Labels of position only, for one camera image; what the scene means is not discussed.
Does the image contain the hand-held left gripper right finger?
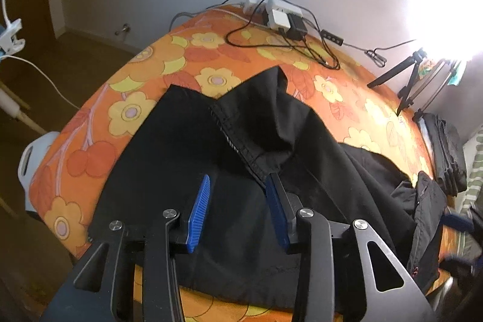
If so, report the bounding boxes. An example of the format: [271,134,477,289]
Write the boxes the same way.
[265,173,434,322]

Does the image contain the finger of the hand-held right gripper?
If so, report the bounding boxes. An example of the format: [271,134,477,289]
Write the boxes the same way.
[445,213,476,233]

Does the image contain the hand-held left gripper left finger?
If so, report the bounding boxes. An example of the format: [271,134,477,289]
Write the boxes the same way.
[40,174,212,322]

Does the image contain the black pants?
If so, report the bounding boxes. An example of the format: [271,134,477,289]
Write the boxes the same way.
[88,66,449,311]

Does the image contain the green striped cloth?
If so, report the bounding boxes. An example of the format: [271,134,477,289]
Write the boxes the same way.
[458,129,483,210]

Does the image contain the stack of dark folded clothes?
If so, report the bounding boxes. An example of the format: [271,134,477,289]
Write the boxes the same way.
[419,113,469,196]

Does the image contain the silver light stand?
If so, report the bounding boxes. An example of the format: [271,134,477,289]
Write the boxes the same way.
[412,59,469,123]

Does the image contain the black tripod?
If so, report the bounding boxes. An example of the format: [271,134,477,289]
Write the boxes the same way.
[367,49,429,116]

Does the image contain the orange floral blanket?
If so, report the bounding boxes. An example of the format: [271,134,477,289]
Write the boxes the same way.
[29,4,465,322]

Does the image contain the white plastic appliance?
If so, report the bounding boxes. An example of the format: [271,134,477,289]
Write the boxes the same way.
[18,131,62,212]

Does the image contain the black charger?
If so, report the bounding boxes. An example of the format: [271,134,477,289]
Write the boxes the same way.
[287,14,309,41]

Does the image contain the white plug adapter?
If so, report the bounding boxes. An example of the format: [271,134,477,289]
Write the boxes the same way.
[269,9,292,30]

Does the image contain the white and beige pole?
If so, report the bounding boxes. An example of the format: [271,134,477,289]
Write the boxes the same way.
[0,81,50,136]

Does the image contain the white power strip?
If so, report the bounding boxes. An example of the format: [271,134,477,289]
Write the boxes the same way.
[241,0,304,16]

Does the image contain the white clamp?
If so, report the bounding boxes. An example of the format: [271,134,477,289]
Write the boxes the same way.
[0,18,26,57]

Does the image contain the black cable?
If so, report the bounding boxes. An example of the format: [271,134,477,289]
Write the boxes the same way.
[226,0,341,71]

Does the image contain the black inline cable controller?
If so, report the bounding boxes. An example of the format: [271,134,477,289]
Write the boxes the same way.
[320,29,345,46]

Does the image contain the grey cable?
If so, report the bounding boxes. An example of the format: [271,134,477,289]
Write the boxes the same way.
[168,0,250,31]

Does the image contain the white cable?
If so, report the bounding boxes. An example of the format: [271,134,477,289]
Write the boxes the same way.
[0,54,81,110]

